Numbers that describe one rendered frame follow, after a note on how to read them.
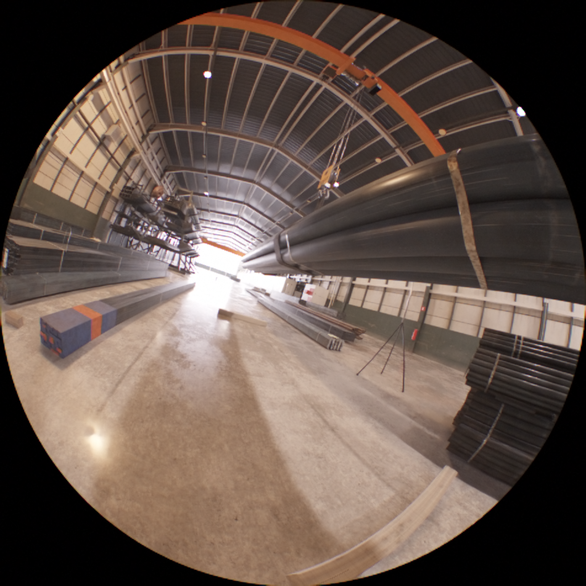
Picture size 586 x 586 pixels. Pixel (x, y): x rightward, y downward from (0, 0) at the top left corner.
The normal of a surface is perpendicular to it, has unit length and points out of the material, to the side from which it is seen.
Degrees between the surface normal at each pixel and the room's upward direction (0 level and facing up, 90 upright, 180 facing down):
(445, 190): 154
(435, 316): 90
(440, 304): 90
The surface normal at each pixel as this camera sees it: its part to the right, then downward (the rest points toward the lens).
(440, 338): -0.86, -0.30
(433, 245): -0.67, 0.72
